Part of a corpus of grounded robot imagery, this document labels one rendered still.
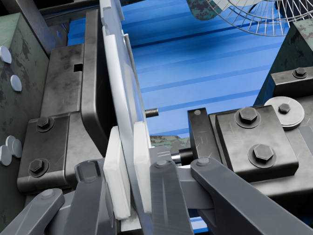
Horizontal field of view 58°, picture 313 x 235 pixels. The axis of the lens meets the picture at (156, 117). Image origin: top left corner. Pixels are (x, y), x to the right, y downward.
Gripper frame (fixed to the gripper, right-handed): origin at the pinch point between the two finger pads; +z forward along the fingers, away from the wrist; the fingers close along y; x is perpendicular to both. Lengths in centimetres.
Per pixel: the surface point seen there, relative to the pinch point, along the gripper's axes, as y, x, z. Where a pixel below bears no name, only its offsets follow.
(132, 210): -3.0, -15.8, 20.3
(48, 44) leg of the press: -13.0, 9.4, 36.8
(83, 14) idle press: -26, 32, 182
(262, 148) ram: 14.7, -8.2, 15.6
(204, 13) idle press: 48, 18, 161
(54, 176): -9.7, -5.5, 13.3
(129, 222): -3.7, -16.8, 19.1
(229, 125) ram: 12.4, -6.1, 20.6
